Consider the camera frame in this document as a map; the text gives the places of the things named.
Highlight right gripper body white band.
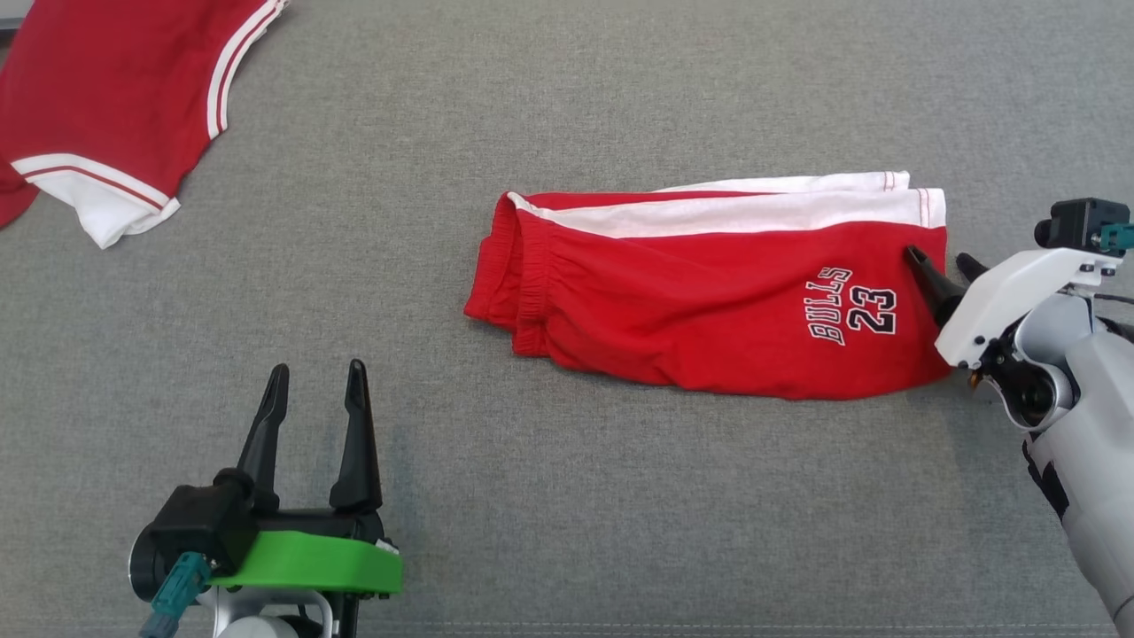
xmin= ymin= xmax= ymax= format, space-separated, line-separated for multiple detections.
xmin=935 ymin=247 xmax=1122 ymax=393

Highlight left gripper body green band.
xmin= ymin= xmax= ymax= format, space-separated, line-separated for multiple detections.
xmin=210 ymin=510 xmax=405 ymax=638

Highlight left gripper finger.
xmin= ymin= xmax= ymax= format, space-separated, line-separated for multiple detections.
xmin=330 ymin=359 xmax=384 ymax=515
xmin=235 ymin=363 xmax=291 ymax=515

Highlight red Bulls 23 shorts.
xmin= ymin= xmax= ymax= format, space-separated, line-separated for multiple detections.
xmin=464 ymin=171 xmax=954 ymax=402

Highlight red Bulls 23 jersey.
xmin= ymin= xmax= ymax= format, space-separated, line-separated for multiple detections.
xmin=0 ymin=0 xmax=292 ymax=250

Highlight grey fabric sofa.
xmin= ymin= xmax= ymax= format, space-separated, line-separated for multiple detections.
xmin=0 ymin=0 xmax=1134 ymax=638

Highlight thin black right gripper cable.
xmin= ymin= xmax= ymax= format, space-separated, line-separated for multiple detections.
xmin=1063 ymin=282 xmax=1134 ymax=309

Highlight teal left camera connector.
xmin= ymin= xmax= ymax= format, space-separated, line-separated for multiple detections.
xmin=139 ymin=551 xmax=214 ymax=638

